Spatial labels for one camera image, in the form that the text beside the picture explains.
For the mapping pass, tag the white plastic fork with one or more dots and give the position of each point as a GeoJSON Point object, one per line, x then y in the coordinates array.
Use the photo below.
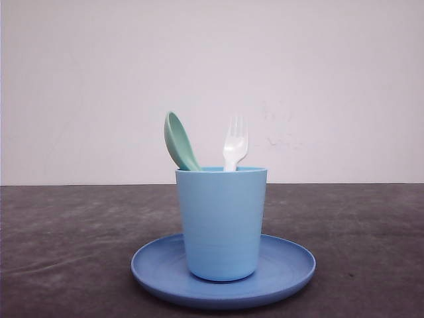
{"type": "Point", "coordinates": [236, 144]}

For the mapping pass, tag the mint green plastic spoon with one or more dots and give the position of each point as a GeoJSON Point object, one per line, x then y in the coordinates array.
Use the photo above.
{"type": "Point", "coordinates": [178, 144]}

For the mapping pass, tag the light blue plastic cup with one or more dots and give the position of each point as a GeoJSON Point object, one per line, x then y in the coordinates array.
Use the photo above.
{"type": "Point", "coordinates": [222, 215]}

